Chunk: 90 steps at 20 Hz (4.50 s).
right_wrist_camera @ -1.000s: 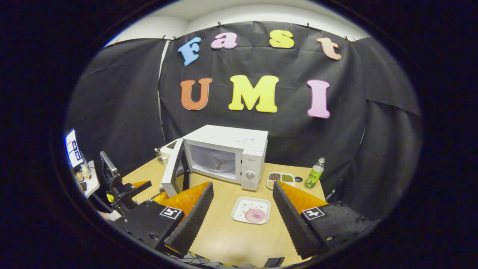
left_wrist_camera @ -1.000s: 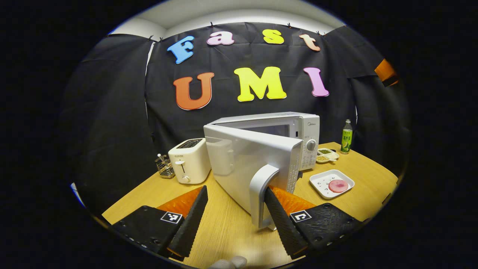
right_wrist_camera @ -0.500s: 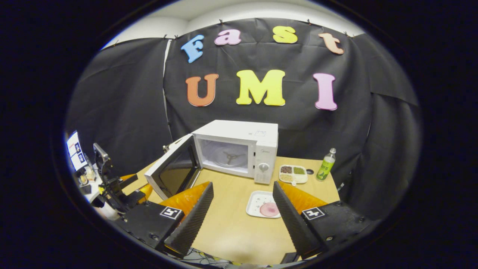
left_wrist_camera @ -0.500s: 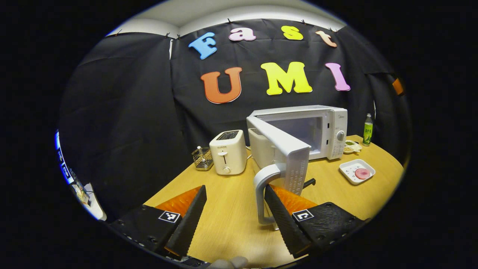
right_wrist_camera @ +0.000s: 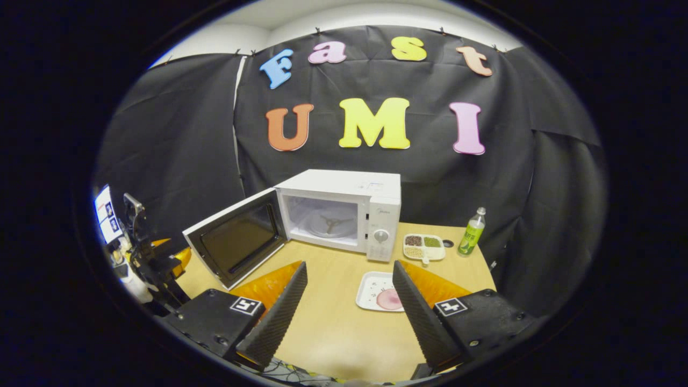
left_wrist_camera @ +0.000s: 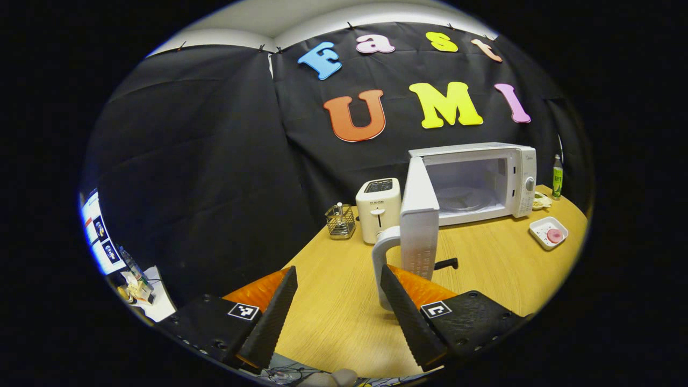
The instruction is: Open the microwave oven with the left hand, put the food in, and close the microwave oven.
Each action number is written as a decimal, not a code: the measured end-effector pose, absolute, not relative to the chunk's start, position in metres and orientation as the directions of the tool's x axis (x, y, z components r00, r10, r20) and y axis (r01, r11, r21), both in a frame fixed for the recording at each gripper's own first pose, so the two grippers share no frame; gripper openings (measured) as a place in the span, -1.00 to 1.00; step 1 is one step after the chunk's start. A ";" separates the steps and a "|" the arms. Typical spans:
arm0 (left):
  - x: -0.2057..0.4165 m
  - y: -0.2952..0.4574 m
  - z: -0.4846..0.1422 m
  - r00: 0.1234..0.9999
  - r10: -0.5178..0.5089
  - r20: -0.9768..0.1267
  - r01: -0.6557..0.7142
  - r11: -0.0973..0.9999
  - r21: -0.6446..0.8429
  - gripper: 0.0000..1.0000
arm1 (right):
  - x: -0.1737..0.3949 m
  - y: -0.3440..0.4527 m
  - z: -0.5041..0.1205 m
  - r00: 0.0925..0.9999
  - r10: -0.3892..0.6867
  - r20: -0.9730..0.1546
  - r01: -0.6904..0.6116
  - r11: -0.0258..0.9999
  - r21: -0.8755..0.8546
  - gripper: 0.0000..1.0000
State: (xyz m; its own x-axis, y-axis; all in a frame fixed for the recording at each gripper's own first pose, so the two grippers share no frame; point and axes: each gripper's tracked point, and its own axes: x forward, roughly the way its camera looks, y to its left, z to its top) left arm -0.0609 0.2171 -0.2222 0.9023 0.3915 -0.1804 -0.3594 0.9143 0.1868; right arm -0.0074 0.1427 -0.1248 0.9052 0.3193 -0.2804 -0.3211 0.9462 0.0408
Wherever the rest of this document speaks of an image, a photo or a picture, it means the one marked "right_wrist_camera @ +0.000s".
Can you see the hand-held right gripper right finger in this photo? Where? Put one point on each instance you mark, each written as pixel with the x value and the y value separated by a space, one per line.
pixel 422 317

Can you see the green drink bottle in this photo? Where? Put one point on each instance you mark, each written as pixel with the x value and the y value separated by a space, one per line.
pixel 471 236

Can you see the white divided grain dish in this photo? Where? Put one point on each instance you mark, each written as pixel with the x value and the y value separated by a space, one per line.
pixel 423 247

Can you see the pink ham slice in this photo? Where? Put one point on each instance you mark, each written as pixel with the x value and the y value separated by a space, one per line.
pixel 388 300

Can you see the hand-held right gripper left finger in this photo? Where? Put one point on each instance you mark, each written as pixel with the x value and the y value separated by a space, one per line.
pixel 279 317

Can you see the white floral plate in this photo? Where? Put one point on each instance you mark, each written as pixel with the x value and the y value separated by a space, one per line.
pixel 371 285

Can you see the white microwave oven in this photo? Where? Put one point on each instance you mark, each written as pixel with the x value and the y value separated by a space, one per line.
pixel 344 188

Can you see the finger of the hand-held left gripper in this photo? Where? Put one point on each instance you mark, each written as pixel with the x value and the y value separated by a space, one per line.
pixel 184 260

